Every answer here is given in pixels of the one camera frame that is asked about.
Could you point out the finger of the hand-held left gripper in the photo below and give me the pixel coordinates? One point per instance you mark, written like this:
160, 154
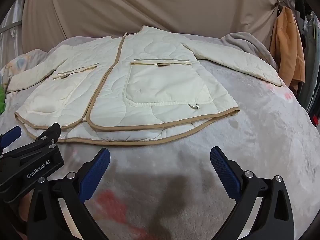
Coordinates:
11, 135
47, 133

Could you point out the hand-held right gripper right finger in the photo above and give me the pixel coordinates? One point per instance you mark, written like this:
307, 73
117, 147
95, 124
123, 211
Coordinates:
225, 172

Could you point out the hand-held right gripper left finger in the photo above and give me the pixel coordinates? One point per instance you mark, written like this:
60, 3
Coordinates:
96, 173

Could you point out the cream quilted jacket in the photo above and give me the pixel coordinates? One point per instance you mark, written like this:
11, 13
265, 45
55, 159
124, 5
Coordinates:
160, 80

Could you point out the dark hanging clothes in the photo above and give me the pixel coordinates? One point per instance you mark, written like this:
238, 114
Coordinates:
310, 30

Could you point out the green cloth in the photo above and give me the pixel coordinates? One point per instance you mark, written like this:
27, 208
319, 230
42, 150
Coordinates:
2, 100

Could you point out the grey printed blanket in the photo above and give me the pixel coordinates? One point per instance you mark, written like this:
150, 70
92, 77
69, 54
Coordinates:
250, 142

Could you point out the grey fleece cloth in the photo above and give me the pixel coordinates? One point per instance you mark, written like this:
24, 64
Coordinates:
240, 42

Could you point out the orange hanging garment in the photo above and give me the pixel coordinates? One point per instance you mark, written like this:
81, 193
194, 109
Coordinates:
287, 42

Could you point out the beige curtain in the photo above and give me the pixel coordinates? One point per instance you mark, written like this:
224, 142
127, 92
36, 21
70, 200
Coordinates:
125, 5

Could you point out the white window frame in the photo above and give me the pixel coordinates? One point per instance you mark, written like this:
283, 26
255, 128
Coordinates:
10, 30

